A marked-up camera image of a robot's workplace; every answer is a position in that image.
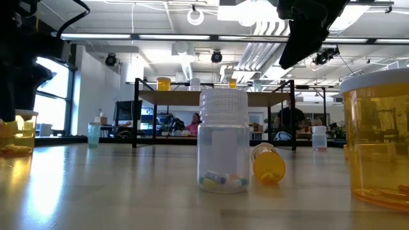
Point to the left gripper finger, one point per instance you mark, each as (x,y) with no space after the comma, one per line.
(7,96)
(32,83)

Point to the small orange pill bottle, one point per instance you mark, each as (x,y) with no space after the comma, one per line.
(232,84)
(345,152)
(270,166)

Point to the black aluminium table frame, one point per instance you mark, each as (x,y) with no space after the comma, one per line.
(64,140)

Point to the window with black frame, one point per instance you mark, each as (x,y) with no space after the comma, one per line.
(54,96)

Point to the person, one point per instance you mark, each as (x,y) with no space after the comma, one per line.
(284,119)
(193,127)

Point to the white cap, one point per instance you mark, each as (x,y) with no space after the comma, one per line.
(377,137)

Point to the white bin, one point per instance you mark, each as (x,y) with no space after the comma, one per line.
(45,129)

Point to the linear ceiling light fixture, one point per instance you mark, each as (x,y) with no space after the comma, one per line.
(172,37)

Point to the clear pill bottle colourful capsules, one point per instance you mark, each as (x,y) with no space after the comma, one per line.
(223,143)

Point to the large orange pill bottle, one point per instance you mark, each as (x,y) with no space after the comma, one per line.
(163,84)
(24,134)

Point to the wooden shelf black metal legs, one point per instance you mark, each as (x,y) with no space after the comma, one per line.
(179,98)

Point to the clear pill bottle pink pills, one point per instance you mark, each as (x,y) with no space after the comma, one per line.
(319,139)

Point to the cardboard box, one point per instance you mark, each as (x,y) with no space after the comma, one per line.
(100,120)

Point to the black computer monitor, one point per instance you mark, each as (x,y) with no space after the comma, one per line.
(123,110)

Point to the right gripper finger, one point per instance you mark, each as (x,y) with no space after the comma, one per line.
(303,44)

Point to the black ceiling spotlight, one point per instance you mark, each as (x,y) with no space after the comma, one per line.
(216,56)
(111,59)
(326,56)

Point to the black background robot arm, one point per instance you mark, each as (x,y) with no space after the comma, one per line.
(174,123)

